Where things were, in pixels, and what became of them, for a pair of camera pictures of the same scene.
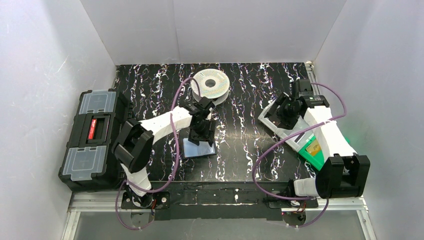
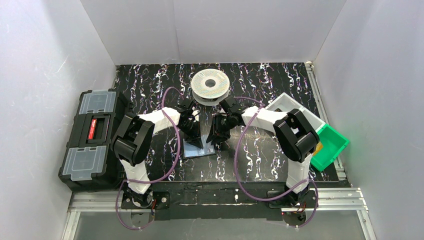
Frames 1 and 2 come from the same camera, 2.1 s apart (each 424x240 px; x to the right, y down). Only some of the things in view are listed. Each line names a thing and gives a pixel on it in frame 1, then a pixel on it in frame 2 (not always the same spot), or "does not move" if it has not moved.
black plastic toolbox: (89, 164) does not move
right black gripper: (286, 120) to (219, 127)
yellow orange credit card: (314, 148) does not move
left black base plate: (160, 200) does not move
